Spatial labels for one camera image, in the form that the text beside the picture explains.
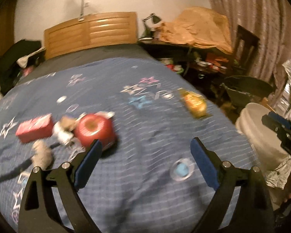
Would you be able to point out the brown sponge block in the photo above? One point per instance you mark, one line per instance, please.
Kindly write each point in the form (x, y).
(68, 123)

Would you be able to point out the brown patterned curtain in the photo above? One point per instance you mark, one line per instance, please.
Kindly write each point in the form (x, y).
(270, 21)

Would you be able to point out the white plastic trash bucket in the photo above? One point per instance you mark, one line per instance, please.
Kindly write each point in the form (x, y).
(264, 141)

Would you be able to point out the red apple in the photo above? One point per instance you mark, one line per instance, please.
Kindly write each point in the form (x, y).
(97, 126)

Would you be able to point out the silver crinkled foil sheet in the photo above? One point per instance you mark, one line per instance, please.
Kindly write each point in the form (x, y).
(278, 177)

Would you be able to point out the black mesh basket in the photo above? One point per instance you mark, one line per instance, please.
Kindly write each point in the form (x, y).
(245, 89)

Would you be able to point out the yellow snack bag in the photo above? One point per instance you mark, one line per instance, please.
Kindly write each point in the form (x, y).
(195, 103)

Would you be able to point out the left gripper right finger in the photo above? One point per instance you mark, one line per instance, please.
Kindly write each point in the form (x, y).
(253, 211)

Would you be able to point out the red rectangular box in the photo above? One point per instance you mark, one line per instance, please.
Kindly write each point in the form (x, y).
(36, 128)

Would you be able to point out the small white cap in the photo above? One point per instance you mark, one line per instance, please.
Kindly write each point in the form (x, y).
(61, 99)

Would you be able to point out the green plastic bin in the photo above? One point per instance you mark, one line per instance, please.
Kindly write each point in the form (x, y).
(175, 68)

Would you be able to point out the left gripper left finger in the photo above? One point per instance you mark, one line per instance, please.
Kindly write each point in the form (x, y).
(39, 212)

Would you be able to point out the black clothes pile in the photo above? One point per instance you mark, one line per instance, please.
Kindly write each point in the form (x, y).
(9, 69)

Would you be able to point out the wooden headboard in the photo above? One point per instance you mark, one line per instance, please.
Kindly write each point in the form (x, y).
(95, 30)

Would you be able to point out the dark wooden chair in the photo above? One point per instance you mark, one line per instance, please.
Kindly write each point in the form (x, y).
(245, 51)

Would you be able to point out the crumpled brown paper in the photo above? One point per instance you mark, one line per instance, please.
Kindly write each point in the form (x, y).
(198, 27)

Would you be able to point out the dark cluttered desk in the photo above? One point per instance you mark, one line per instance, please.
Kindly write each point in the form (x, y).
(197, 63)

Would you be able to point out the blue grid star bedspread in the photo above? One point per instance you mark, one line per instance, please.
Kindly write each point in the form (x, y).
(148, 182)

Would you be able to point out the rolled beige sock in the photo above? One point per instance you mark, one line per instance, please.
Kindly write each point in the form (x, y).
(43, 156)

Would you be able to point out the black desk lamp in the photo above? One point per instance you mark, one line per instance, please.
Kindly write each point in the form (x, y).
(148, 24)

